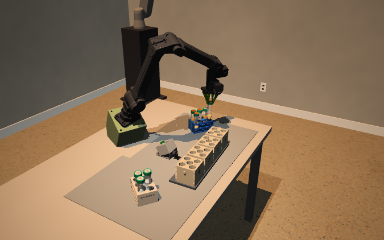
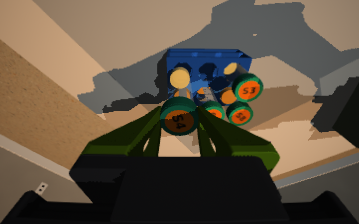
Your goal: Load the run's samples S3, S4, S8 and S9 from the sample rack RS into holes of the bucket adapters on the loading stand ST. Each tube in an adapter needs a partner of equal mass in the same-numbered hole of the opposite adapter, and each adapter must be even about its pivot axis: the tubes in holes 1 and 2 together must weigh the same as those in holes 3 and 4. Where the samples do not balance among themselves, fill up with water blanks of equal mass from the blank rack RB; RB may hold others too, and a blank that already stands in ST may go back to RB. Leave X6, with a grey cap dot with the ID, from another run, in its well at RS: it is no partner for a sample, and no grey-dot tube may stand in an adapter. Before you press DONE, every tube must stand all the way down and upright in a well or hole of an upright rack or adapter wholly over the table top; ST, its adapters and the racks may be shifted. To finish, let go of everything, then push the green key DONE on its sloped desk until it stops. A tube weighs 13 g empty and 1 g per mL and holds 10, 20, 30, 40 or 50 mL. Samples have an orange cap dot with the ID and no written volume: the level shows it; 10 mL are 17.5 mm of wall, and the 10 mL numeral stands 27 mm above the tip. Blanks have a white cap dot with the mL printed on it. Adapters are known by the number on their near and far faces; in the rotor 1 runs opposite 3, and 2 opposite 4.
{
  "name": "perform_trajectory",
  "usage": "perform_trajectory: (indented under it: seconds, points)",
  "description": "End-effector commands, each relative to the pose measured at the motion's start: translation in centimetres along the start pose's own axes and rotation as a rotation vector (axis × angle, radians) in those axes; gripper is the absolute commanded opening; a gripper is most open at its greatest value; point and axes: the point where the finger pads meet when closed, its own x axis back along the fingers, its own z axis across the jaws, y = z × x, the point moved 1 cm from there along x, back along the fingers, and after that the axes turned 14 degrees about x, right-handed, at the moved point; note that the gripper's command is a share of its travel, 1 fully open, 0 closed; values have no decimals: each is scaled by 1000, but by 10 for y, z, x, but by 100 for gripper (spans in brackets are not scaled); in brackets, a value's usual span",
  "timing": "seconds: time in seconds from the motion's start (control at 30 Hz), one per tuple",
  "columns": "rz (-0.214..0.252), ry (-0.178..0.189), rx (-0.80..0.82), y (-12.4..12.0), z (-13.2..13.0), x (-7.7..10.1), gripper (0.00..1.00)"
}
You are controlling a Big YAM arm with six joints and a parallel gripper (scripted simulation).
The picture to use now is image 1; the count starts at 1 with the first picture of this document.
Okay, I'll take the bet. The clear tube with dark green cap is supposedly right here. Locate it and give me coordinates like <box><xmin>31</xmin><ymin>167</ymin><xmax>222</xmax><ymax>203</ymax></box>
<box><xmin>134</xmin><ymin>171</ymin><xmax>142</xmax><ymax>187</ymax></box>

